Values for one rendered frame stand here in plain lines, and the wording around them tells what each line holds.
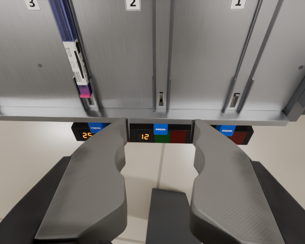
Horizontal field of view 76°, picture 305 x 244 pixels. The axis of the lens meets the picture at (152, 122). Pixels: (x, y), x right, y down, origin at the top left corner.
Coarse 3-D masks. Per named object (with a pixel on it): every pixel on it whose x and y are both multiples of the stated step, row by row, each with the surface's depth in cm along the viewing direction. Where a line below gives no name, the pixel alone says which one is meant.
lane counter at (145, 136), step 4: (136, 132) 37; (140, 132) 37; (144, 132) 37; (148, 132) 37; (136, 136) 38; (140, 136) 38; (144, 136) 38; (148, 136) 38; (140, 140) 39; (144, 140) 38; (148, 140) 38
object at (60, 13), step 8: (56, 0) 20; (64, 0) 20; (56, 8) 20; (64, 8) 20; (56, 16) 21; (64, 16) 21; (64, 24) 22; (72, 24) 22; (64, 32) 22; (72, 32) 22; (64, 40) 23; (72, 40) 23; (80, 88) 28; (88, 88) 28
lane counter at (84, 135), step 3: (81, 132) 38; (84, 132) 38; (87, 132) 37; (90, 132) 37; (81, 135) 38; (84, 135) 38; (87, 135) 38; (90, 135) 38; (81, 138) 39; (84, 138) 39; (87, 138) 39
